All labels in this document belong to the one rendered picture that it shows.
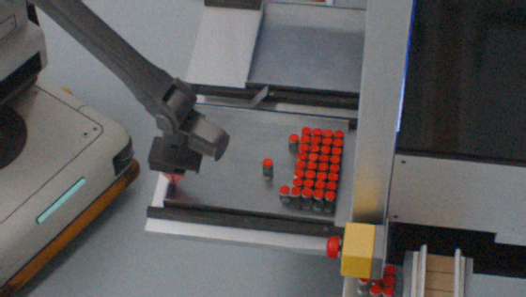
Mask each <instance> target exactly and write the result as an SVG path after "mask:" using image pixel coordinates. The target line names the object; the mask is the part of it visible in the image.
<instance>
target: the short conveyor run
mask: <svg viewBox="0 0 526 297"><path fill-rule="evenodd" d="M403 269H404V272H403V284H402V296H401V297H472V258H464V257H462V256H461V250H460V249H457V250H456V255H455V256H454V257H449V256H441V255H433V254H427V253H426V245H421V247H420V253H418V252H409V251H406V253H405V259H404V264H403ZM411 270H412V277H411ZM410 282H411V291H410Z"/></svg>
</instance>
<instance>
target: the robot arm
mask: <svg viewBox="0 0 526 297"><path fill-rule="evenodd" d="M28 1H29V2H30V3H32V4H33V5H35V6H36V7H37V8H39V9H41V10H42V11H43V12H44V13H45V14H47V15H48V16H49V17H50V18H51V20H54V21H55V22H56V23H57V24H58V25H59V26H60V27H62V29H63V30H64V31H66V32H67V33H69V34H70V35H71V36H72V37H73V39H75V40H76V41H77V42H79V43H80V44H81V45H82V46H84V47H85V49H86V50H87V51H88V52H89V53H91V54H93V55H94V56H95V57H96V59H98V60H99V61H100V62H101V64H102V65H105V66H106V67H107V69H108V70H109V71H111V72H112V73H113V74H114V75H115V76H117V77H118V78H119V79H120V80H121V81H122V82H123V83H124V84H125V86H126V87H128V88H129V89H130V92H131V93H132V94H133V96H134V98H135V99H136V100H138V101H139V102H140V103H141V104H142V105H143V106H144V107H146V108H145V109H146V110H147V111H148V112H149V113H150V114H151V115H152V116H153V117H154V118H155V120H156V125H157V129H159V130H161V131H162V137H161V136H154V137H153V141H152V146H151V150H150V153H149V154H148V158H147V164H149V169H150V170H153V171H158V172H162V175H163V176H165V177H166V178H167V179H168V180H169V181H170V182H171V184H172V185H173V186H176V185H177V183H178V181H180V180H182V179H183V178H184V177H185V171H186V170H190V171H195V172H196V174H198V173H199V169H200V165H201V162H202V158H203V155H205V156H207V157H208V158H210V159H211V160H213V161H215V162H218V161H219V160H220V159H221V157H222V156H223V154H224V153H225V151H226V149H227V147H228V144H229V133H227V132H226V131H225V130H224V129H222V128H220V127H219V126H218V125H216V124H214V123H212V122H210V121H208V120H206V115H204V114H202V113H200V112H198V111H196V110H195V109H193V108H194V106H195V104H196V101H197V98H196V92H195V88H194V87H193V86H192V85H191V84H189V83H187V82H185V81H181V80H180V79H179V78H178V77H173V76H171V75H170V74H169V73H168V72H167V71H165V70H163V69H162V68H160V67H158V66H157V65H153V64H152V63H151V62H150V61H149V60H147V59H146V58H145V57H144V56H142V55H141V54H140V53H139V52H138V51H136V50H135V49H134V48H133V47H132V46H131V45H130V43H129V42H127V41H126V40H124V39H123V38H122V37H121V36H120V35H118V33H117V32H116V31H115V30H114V29H113V28H112V27H110V26H109V25H108V24H107V22H106V21H104V20H102V19H101V18H100V17H99V16H98V15H97V14H96V12H95V11H93V10H92V9H90V8H89V7H88V6H87V5H86V4H85V3H84V2H83V1H82V0H28Z"/></svg>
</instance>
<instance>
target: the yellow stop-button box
mask: <svg viewBox="0 0 526 297"><path fill-rule="evenodd" d="M385 229H386V227H385V226H381V225H376V227H375V226H374V225H368V224H361V223H351V222H346V224H345V234H344V240H342V241H341V249H340V258H341V269H340V274H342V275H346V276H354V277H361V278H370V277H371V279H373V280H380V279H381V273H382V265H383V250H384V240H385Z"/></svg>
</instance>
